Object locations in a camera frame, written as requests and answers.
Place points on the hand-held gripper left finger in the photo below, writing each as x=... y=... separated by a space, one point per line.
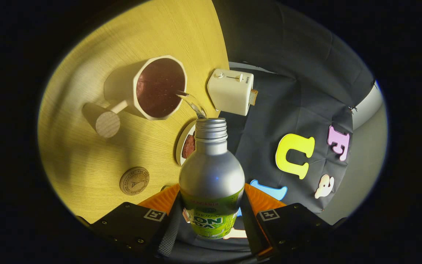
x=170 y=234

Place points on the wooden table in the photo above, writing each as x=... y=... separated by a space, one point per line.
x=86 y=165

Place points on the slice of toast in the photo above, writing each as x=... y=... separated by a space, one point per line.
x=254 y=97

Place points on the white oval plate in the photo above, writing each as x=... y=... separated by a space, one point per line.
x=180 y=146

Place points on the white toaster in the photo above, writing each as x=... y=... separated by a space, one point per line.
x=229 y=93

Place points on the silver bottle with green label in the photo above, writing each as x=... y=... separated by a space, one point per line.
x=211 y=172

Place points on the round wooden coaster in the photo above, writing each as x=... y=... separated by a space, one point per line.
x=134 y=181

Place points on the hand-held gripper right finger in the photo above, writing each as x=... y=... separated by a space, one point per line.
x=249 y=231

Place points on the clear poured juice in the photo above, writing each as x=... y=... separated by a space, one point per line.
x=192 y=104

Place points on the brown meat slice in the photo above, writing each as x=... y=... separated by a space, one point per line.
x=188 y=146

